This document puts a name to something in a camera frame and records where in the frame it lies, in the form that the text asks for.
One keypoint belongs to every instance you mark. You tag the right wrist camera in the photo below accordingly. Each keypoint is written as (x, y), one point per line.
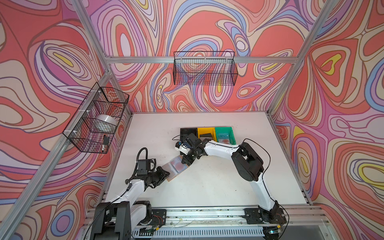
(182, 148)

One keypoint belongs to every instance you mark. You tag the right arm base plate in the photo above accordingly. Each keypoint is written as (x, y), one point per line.
(260, 216)

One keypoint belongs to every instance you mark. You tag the white red circle card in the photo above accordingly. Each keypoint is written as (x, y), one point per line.
(179, 167)

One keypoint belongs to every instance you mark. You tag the back wire basket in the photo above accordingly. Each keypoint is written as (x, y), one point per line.
(205, 68)

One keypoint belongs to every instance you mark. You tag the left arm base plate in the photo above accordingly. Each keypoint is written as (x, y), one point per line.
(157, 219)

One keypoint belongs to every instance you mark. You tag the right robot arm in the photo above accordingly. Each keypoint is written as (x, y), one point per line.
(247, 162)

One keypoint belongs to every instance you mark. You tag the yellow plastic bin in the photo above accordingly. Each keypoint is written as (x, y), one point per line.
(207, 133)

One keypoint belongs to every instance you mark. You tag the wire basket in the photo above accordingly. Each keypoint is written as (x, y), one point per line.
(205, 68)
(84, 131)

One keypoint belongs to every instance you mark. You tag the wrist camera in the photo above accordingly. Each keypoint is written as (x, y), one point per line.
(182, 148)
(146, 166)

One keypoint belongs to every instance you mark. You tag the black plastic bin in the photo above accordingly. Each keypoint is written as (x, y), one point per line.
(186, 132)

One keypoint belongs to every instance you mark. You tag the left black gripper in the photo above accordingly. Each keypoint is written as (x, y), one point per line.
(161, 176)

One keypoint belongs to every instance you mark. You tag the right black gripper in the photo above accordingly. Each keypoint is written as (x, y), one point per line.
(187, 161)

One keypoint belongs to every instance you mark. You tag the small black box in basket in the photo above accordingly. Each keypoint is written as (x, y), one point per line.
(106, 140)

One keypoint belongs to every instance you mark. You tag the silver tape roll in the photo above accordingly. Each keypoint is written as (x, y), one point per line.
(107, 119)

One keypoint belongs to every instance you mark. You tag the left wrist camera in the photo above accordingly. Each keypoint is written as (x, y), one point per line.
(146, 166)

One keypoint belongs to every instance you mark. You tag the left wire basket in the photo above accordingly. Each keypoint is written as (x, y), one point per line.
(84, 131)

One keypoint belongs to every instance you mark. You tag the green plastic bin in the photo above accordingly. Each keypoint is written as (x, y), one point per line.
(225, 135)

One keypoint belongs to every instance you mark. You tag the tan leather card holder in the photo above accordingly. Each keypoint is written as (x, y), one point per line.
(170, 168)

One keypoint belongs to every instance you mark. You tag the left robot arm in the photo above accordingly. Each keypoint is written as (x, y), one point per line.
(116, 220)

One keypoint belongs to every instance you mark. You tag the aluminium front rail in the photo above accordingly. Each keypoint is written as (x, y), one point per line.
(304, 222)

